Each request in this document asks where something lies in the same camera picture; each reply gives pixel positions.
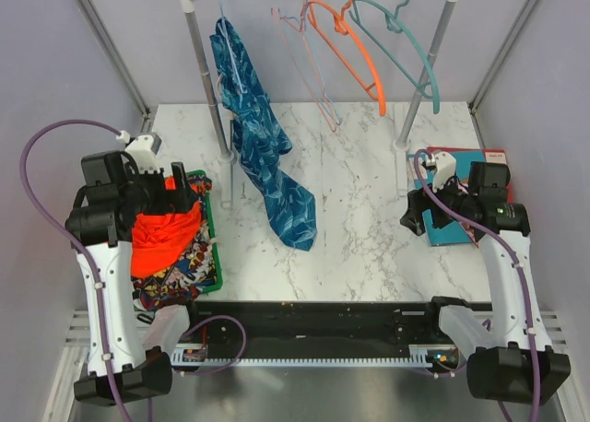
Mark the teal plastic hanger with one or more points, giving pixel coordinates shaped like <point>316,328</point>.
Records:
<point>399,44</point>

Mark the red book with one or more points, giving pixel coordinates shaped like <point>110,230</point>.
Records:
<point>495,157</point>

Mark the orange plastic hanger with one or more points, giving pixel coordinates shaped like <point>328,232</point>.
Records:
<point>332,26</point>

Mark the teal folder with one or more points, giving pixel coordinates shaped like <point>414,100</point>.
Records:
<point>453,233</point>

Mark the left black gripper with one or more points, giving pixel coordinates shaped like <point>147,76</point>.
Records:
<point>169,201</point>

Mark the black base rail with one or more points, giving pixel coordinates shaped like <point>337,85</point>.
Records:
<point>272,329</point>

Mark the blue patterned shorts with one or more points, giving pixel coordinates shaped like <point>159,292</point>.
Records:
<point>260,142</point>

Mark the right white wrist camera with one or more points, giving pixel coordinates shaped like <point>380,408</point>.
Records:
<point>443,166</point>

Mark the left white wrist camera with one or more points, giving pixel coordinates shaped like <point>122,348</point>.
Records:
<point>143,149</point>

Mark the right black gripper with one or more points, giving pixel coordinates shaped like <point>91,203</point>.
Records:
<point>413,216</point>

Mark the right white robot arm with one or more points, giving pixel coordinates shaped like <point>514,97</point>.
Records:
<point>513,360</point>

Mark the green plastic basket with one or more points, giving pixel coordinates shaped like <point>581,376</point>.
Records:
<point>197,270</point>

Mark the orange shorts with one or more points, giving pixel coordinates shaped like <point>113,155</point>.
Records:
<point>158,241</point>

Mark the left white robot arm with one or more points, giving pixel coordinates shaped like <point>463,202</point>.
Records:
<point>124,365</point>

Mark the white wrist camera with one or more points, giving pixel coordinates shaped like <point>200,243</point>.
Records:
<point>143,149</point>
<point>443,166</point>

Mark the white cable duct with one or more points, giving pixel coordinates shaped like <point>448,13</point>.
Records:
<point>418,358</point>

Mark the colourful comic print shorts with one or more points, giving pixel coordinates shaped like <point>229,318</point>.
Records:
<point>148,292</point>

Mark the light blue wire hanger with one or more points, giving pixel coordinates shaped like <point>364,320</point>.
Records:
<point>226,37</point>

